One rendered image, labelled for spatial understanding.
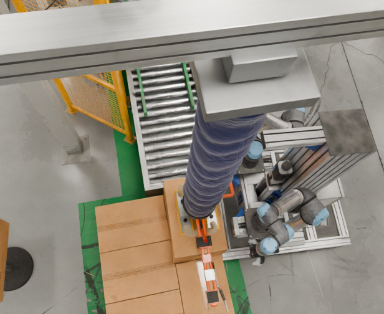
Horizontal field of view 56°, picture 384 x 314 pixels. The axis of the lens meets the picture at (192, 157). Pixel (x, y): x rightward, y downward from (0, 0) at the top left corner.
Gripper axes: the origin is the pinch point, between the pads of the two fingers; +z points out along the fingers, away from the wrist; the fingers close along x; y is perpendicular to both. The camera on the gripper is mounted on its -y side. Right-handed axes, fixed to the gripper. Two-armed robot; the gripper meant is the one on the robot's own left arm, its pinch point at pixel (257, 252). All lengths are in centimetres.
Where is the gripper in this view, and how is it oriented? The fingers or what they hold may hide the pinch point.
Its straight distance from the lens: 219.2
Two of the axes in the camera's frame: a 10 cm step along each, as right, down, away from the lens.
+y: -9.9, 0.9, -1.0
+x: 1.2, 9.3, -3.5
